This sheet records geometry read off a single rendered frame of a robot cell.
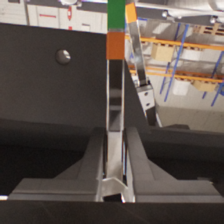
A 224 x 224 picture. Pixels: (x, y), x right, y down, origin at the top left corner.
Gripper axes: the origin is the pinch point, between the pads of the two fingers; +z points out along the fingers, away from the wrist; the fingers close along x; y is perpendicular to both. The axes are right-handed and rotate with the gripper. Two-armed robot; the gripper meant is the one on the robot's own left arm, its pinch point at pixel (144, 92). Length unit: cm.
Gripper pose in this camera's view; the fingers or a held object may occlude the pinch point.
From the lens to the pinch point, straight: 27.8
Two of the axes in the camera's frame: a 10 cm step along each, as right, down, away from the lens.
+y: -9.6, 2.3, 1.5
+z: -2.7, -6.8, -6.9
